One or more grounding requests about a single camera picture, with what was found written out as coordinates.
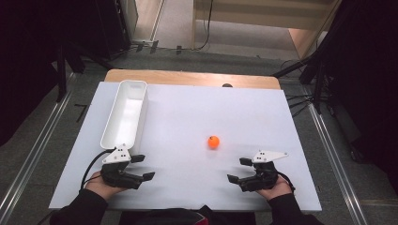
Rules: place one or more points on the small dark knob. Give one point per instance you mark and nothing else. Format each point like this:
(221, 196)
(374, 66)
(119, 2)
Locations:
(227, 85)

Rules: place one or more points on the wooden table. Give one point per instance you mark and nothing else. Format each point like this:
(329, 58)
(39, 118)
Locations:
(187, 77)

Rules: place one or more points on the person's right hand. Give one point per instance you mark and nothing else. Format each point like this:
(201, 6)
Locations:
(278, 190)

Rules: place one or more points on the light wooden shelf unit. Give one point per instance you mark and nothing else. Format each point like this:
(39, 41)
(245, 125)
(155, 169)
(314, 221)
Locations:
(266, 15)

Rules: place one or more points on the person's torso dark clothing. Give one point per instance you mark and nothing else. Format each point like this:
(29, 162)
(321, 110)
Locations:
(175, 217)

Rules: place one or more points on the long white plastic bin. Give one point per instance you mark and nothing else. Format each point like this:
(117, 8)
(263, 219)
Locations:
(125, 118)

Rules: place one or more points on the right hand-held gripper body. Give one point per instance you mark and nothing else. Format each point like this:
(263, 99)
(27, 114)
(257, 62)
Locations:
(264, 178)

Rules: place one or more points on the aluminium floor rail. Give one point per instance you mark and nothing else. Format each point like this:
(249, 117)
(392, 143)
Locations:
(339, 168)
(29, 162)

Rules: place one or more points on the orange ball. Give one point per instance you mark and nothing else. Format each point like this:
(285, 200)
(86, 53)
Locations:
(213, 142)

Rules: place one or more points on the black metal stand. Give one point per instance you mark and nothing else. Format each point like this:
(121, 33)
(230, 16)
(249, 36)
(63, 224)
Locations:
(317, 72)
(62, 75)

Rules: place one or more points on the person's left hand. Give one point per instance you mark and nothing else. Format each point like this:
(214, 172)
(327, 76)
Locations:
(100, 187)

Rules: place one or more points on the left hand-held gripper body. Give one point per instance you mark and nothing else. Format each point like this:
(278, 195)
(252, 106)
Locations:
(117, 176)

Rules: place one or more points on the dark cabinet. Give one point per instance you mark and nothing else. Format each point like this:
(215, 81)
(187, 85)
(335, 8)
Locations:
(117, 25)

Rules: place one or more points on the white board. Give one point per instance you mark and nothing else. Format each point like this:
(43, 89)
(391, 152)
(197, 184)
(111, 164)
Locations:
(194, 115)

